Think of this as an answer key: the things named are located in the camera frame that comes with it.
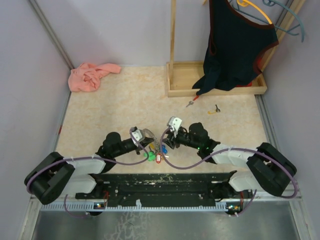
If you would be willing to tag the pink crumpled cloth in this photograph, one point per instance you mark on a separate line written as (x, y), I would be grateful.
(87, 76)

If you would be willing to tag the key with red tag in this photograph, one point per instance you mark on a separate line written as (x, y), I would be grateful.
(192, 101)

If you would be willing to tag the green key tag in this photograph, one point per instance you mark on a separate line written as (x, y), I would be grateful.
(151, 156)

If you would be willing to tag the key with yellow tag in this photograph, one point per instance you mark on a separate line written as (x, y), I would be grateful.
(217, 110)

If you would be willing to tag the dark navy vest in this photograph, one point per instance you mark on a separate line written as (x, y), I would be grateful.
(235, 46)

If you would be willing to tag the key with blue tag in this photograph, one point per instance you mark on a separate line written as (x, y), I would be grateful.
(163, 150)

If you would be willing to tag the wooden clothes rack base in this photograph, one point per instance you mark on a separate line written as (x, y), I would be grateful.
(182, 75)

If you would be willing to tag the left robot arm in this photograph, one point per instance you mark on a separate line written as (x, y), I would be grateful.
(56, 176)

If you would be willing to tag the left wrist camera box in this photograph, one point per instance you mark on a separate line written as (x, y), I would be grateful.
(136, 135)

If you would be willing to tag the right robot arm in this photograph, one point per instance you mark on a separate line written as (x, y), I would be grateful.
(266, 168)

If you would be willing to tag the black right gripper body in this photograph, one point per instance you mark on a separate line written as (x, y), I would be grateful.
(183, 138)

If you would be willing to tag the red key tag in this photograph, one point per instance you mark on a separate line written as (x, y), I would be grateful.
(158, 158)

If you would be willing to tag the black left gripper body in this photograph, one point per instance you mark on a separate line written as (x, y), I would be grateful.
(126, 147)

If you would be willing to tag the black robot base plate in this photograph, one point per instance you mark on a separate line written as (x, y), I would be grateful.
(163, 189)

